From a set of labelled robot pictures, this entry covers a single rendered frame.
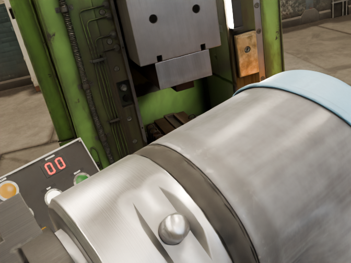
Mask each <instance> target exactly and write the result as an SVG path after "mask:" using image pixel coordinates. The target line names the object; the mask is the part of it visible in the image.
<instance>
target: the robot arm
mask: <svg viewBox="0 0 351 263"><path fill-rule="evenodd" d="M48 210H49V216H50V219H51V221H52V223H53V226H54V228H55V231H56V232H55V233H54V232H53V231H52V230H51V229H50V228H49V227H48V226H47V227H45V228H44V229H41V228H40V226H39V224H38V223H37V221H36V219H35V218H34V216H33V214H32V213H31V211H30V209H29V207H28V206H27V204H26V202H25V201H24V199H23V197H22V196H21V194H20V193H18V194H16V195H14V196H12V197H10V198H8V199H6V200H4V201H3V202H1V203H0V263H351V86H349V85H348V84H346V83H344V82H342V81H340V80H339V79H337V78H334V77H332V76H329V75H326V74H323V73H320V72H316V71H310V70H289V71H285V72H282V73H279V74H276V75H274V76H272V77H270V78H267V79H265V80H263V81H261V82H258V83H252V84H250V85H247V86H244V87H242V88H240V89H239V90H238V91H236V92H235V94H234V95H233V96H232V98H230V99H228V100H226V101H225V102H223V103H221V104H219V105H218V106H216V107H214V108H212V109H210V110H209V111H207V112H205V113H203V114H202V115H200V116H198V117H196V118H195V119H193V120H191V121H189V122H187V123H186V124H184V125H182V126H180V127H179V128H177V129H175V130H173V131H172V132H170V133H168V134H166V135H164V136H163V137H161V138H159V139H157V140H156V141H154V142H152V143H150V144H149V145H147V146H145V147H143V148H141V149H140V150H138V151H136V152H134V153H133V154H131V155H127V156H126V157H124V158H123V159H120V160H119V161H117V162H115V163H114V164H112V165H110V166H108V167H106V168H105V169H103V170H101V171H99V172H98V173H96V174H94V175H92V176H91V177H89V178H87V179H85V180H83V181H82V182H80V183H78V184H76V185H75V186H73V187H71V188H69V189H68V190H66V191H64V192H62V193H60V194H59V195H57V196H55V197H53V198H52V199H51V201H50V203H49V206H48Z"/></svg>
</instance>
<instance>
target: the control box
mask: <svg viewBox="0 0 351 263"><path fill-rule="evenodd" d="M57 158H59V159H58V160H57V163H60V162H62V161H61V159H62V160H63V162H64V164H65V167H64V168H62V169H60V168H61V167H63V166H64V164H63V163H61V164H59V166H60V168H59V167H58V164H56V162H55V160H56V159H57ZM60 158H61V159H60ZM47 163H51V164H52V166H53V168H54V169H55V173H53V174H49V173H48V171H47V170H48V169H49V168H51V165H50V164H48V165H46V167H47V168H48V169H46V168H45V164H47ZM99 171H100V170H99V168H98V167H97V165H96V163H95V161H94V160H93V158H92V156H91V155H90V153H89V151H88V149H87V148H86V146H85V144H84V143H83V141H82V139H81V138H77V139H75V140H73V141H71V142H69V143H67V144H65V145H63V146H61V147H59V148H57V149H55V150H53V151H51V152H49V153H47V154H45V155H43V156H41V157H39V158H37V159H35V160H33V161H31V162H29V163H27V164H25V165H23V166H21V167H19V168H17V169H15V170H14V171H12V172H10V173H8V174H6V175H4V176H2V177H0V187H1V186H2V185H3V184H6V183H11V184H13V185H15V187H16V190H17V191H16V194H18V193H20V194H21V196H22V197H23V199H24V201H25V202H26V204H27V206H28V207H29V209H30V211H31V213H32V214H33V216H34V218H35V219H36V221H37V223H38V224H39V226H40V228H41V229H42V228H44V227H47V226H48V227H49V228H50V229H51V230H52V231H53V232H54V233H55V232H56V231H55V228H54V226H53V223H52V221H51V219H50V216H49V210H48V206H49V203H48V200H47V196H48V194H49V193H50V192H52V191H58V192H60V193H62V192H64V191H66V190H68V189H69V188H71V187H73V186H75V185H76V179H77V177H78V176H80V175H86V176H88V177H91V176H92V175H94V174H96V173H98V172H99Z"/></svg>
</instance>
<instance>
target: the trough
mask: <svg viewBox="0 0 351 263"><path fill-rule="evenodd" d="M167 117H168V118H169V119H170V120H171V121H172V122H173V123H174V124H175V125H176V126H177V127H180V126H182V125H184V124H183V123H182V122H181V121H180V120H179V119H178V118H177V117H176V116H175V115H174V114H172V115H169V116H167Z"/></svg>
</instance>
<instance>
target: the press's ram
mask: <svg viewBox="0 0 351 263"><path fill-rule="evenodd" d="M114 5H115V9H116V13H117V17H118V21H119V25H120V29H121V34H122V38H123V42H124V47H125V51H126V55H127V57H128V58H130V59H131V60H132V61H134V62H135V63H136V64H137V65H139V66H140V67H143V66H146V65H150V64H154V63H157V62H158V61H157V58H158V59H160V60H161V61H165V60H168V59H172V58H176V57H179V56H183V55H187V54H191V53H195V52H198V51H201V48H203V49H205V50H206V49H210V48H213V47H217V46H220V45H221V39H220V31H219V23H218V15H217V6H216V0H114Z"/></svg>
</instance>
